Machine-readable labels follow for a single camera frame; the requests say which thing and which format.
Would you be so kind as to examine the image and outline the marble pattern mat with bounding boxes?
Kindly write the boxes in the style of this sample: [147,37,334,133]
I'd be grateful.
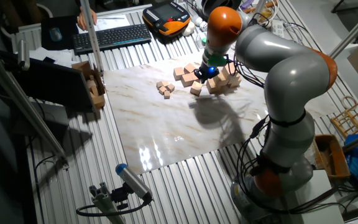
[103,49,340,175]

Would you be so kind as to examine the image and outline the black mouse pad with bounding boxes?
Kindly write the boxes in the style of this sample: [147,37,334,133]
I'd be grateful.
[40,15,80,51]

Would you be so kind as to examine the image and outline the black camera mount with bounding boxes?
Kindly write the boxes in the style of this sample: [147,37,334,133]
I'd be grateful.
[109,182,131,211]

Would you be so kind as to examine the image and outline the white egg shaped object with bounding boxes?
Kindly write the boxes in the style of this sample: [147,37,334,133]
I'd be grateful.
[181,21,196,37]

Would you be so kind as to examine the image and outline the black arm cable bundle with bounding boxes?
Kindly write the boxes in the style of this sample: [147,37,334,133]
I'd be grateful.
[230,46,349,217]

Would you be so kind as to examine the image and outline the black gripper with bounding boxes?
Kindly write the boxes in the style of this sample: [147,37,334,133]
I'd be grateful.
[196,63,221,84]

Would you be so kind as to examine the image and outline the orange brown tray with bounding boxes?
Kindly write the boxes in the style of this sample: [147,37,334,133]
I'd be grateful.
[312,133,351,180]

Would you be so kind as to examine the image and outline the black round spool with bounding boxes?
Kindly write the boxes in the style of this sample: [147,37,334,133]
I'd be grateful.
[201,0,244,12]

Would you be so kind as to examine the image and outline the grey depth camera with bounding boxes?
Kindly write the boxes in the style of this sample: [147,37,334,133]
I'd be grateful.
[16,39,31,72]

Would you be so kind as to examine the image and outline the black computer keyboard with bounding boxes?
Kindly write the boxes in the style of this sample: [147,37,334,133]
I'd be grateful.
[71,23,153,56]

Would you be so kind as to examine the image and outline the grey computer mouse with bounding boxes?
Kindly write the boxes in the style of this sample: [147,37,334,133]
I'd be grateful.
[48,27,63,43]

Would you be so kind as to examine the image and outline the black camera cable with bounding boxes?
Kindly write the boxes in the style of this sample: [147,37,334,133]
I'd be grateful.
[75,194,152,218]

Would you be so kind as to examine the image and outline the brown cardboard box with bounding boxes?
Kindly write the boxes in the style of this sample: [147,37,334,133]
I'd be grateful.
[71,60,106,110]

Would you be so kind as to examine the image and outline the wooden stick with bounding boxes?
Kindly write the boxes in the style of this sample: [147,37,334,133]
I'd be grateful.
[243,0,278,14]

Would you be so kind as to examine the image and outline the yellow packet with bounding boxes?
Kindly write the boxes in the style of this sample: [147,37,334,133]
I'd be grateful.
[258,7,273,22]

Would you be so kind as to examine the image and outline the white power strip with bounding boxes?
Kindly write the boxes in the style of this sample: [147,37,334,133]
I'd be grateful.
[270,19,285,39]

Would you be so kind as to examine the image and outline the aluminium frame post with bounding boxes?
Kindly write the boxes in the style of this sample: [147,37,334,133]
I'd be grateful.
[78,0,105,75]
[253,0,269,16]
[328,2,358,60]

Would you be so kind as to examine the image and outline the black cable connector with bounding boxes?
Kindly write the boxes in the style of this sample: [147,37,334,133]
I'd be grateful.
[249,115,269,140]

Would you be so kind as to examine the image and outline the grey camera blue cap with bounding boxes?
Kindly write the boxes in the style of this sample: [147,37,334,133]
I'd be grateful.
[114,162,154,202]

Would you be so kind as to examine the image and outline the short aluminium profile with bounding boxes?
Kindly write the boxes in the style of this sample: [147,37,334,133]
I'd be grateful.
[88,181,127,224]

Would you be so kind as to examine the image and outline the black chair base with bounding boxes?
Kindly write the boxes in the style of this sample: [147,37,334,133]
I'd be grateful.
[331,0,358,14]

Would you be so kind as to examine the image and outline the bare person hand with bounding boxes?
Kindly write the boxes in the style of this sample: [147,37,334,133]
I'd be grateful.
[76,5,98,31]

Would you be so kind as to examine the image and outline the black monitor screen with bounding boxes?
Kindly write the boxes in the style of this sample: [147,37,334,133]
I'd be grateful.
[9,57,95,113]

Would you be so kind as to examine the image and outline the orange black teach pendant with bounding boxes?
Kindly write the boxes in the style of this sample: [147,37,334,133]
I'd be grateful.
[142,1,192,37]

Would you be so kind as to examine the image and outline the wooden stick rack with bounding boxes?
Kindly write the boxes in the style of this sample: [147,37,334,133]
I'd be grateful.
[330,95,358,140]

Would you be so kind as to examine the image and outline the white paper sheet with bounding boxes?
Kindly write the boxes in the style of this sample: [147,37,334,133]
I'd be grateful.
[76,14,131,34]
[29,46,74,68]

